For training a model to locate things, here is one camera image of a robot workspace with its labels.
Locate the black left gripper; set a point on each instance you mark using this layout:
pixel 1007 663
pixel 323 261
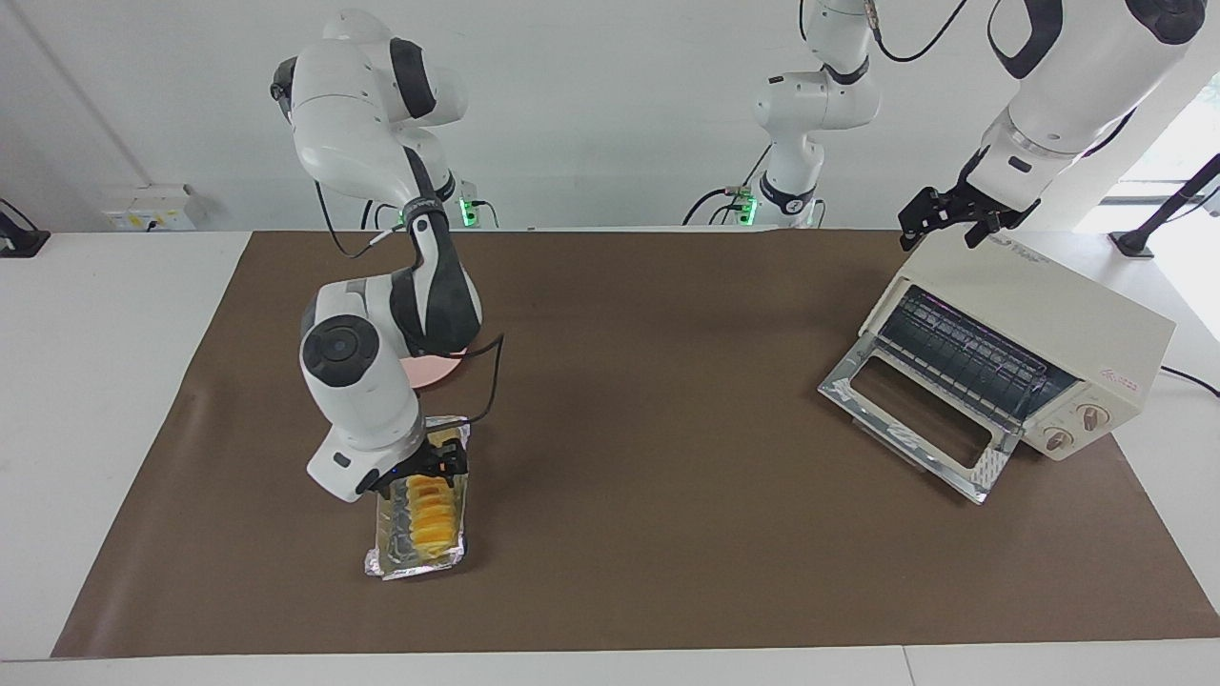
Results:
pixel 963 208

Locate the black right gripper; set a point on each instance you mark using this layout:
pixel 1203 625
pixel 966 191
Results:
pixel 424 465

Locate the yellow sliced bread loaf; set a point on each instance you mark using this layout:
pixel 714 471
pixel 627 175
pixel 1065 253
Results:
pixel 431 524

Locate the aluminium foil tray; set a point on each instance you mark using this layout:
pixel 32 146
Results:
pixel 396 562

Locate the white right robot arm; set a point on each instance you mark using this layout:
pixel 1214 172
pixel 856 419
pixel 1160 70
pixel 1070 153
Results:
pixel 362 372

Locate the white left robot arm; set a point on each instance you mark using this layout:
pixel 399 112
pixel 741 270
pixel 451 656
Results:
pixel 1077 86

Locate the cream toaster oven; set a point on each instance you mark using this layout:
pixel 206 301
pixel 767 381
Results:
pixel 1067 314

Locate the glass oven door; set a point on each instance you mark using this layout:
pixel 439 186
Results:
pixel 858 405

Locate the cream oven knob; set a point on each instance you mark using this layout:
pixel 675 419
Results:
pixel 1090 415
pixel 1058 439

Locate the pink round plate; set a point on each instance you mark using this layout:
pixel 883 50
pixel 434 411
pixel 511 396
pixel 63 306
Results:
pixel 434 370

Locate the brown table mat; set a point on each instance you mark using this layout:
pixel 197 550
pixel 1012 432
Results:
pixel 667 534

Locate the black camera stand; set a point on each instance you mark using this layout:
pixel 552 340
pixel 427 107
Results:
pixel 1168 210

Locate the white wall socket box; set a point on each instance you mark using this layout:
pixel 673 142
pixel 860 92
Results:
pixel 152 208

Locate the black clamp mount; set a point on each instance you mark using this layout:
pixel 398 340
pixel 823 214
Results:
pixel 17 238

